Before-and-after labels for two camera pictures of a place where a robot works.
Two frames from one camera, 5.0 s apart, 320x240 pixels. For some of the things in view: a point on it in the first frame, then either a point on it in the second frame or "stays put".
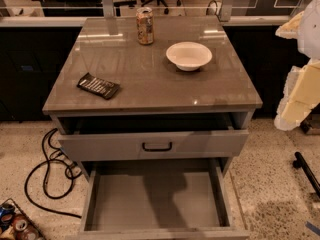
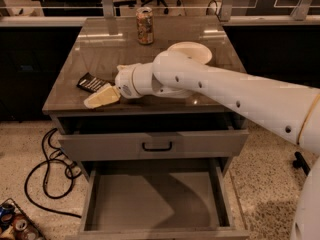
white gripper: (310, 34) -> (124, 83)
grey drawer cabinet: (156, 127) stays put
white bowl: (188, 56) stays put
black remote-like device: (105, 89) stays put
